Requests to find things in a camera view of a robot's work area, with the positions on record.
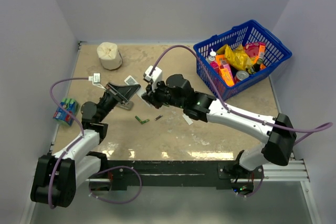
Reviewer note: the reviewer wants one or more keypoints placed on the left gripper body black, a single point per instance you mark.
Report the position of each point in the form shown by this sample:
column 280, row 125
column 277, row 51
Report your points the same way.
column 111, row 92

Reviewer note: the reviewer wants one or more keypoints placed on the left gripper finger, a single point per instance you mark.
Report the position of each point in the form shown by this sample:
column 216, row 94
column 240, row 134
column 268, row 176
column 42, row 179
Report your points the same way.
column 122, row 88
column 126, row 96

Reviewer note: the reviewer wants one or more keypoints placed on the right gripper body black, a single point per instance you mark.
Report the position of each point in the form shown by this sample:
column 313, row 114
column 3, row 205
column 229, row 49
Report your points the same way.
column 161, row 95

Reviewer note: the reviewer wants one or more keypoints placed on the white remote control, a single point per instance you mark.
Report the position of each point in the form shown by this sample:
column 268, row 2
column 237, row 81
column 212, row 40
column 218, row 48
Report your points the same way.
column 131, row 81

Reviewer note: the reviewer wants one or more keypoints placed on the white battery cover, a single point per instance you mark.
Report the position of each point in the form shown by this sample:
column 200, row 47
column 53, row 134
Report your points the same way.
column 187, row 119

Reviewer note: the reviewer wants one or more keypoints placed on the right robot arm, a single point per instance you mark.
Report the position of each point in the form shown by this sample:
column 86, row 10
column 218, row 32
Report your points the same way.
column 276, row 144

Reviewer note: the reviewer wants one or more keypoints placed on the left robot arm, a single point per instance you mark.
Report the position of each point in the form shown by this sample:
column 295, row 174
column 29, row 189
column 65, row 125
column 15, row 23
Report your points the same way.
column 58, row 176

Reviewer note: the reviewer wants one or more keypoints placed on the grey remote control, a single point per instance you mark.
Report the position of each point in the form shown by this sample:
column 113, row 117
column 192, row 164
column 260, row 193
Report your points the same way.
column 126, row 106

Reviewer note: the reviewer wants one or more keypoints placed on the white tissue roll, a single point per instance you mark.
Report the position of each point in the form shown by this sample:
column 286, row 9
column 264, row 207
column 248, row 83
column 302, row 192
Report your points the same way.
column 109, row 55

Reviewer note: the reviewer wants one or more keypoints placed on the white bottle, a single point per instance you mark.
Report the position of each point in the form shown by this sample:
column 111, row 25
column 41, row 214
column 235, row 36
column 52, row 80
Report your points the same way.
column 211, row 56

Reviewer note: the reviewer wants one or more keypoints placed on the orange box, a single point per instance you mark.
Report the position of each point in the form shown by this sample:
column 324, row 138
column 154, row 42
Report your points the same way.
column 225, row 70

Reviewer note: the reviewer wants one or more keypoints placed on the red soda can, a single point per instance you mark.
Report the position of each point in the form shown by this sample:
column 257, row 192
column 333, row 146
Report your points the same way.
column 240, row 76

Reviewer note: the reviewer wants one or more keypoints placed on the blue plastic basket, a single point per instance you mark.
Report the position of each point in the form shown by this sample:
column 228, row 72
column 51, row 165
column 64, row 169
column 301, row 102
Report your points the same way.
column 251, row 31

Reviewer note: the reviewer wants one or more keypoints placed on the yellow snack bag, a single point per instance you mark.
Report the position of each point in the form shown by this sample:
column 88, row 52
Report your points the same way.
column 237, row 58

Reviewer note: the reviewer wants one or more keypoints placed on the dark glass bottle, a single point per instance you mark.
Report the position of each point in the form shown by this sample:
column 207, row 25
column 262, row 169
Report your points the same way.
column 255, row 67

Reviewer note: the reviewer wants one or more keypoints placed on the orange tall carton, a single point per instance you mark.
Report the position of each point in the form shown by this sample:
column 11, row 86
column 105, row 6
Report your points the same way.
column 261, row 50

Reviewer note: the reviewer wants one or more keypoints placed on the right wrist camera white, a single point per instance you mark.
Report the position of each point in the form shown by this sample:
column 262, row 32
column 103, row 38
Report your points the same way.
column 153, row 75

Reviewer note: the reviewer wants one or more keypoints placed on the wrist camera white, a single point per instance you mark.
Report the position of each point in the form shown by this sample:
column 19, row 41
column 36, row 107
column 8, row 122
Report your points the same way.
column 96, row 80
column 153, row 75

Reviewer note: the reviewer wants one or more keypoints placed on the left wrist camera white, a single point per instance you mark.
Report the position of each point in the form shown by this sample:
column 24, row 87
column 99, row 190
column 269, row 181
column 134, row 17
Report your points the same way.
column 96, row 80

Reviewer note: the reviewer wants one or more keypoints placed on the black base frame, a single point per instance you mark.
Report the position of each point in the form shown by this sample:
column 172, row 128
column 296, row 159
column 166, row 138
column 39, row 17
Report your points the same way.
column 218, row 174

